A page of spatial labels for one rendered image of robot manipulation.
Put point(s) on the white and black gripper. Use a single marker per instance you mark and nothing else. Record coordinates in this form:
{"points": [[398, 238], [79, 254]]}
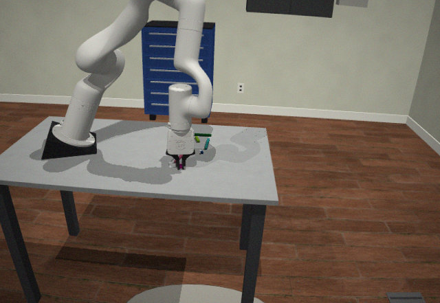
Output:
{"points": [[180, 143]]}

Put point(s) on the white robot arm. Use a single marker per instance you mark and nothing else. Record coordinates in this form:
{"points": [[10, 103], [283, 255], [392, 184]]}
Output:
{"points": [[91, 57]]}

